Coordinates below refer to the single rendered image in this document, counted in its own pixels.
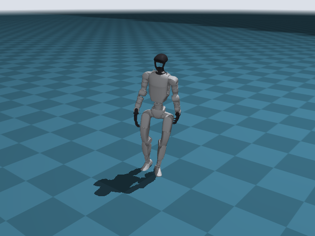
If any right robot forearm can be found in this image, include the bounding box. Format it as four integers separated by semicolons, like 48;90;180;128
133;90;144;112

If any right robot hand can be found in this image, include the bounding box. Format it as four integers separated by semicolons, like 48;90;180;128
134;108;140;127

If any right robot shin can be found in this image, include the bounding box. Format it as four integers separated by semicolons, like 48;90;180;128
142;142;152;164

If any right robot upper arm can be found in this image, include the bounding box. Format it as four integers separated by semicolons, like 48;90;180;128
139;71;151;96

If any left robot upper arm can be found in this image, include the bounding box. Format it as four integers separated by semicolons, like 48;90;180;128
168;75;179;102

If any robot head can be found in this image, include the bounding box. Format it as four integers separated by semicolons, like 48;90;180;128
154;54;168;75

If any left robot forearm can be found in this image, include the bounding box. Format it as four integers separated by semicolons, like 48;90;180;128
173;96;181;114

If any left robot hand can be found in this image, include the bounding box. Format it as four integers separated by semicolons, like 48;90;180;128
173;112;181;124

